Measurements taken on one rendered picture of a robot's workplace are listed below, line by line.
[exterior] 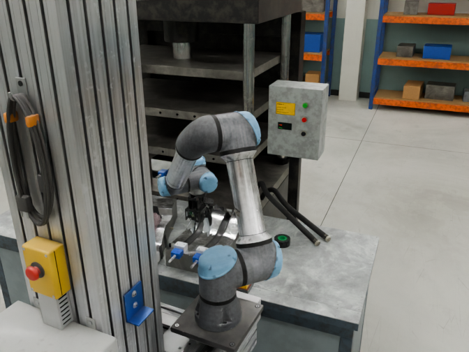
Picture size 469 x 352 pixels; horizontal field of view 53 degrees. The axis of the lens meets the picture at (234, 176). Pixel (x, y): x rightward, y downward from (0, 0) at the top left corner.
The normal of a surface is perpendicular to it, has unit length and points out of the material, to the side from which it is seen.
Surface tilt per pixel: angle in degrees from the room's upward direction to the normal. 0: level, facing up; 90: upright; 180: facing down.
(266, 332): 90
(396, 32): 90
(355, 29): 90
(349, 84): 90
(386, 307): 0
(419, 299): 0
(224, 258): 8
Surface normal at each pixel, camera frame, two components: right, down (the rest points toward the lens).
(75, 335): 0.00, -0.92
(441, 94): -0.46, 0.36
